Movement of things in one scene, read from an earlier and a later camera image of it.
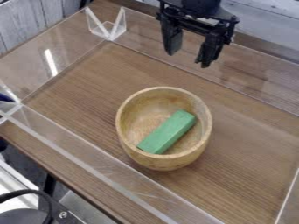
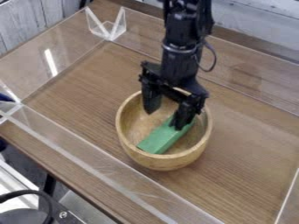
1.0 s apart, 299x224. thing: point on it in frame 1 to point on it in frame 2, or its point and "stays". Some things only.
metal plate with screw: (63, 216) stays
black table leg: (51, 185) stays
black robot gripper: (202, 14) to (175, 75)
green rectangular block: (165, 135) stays
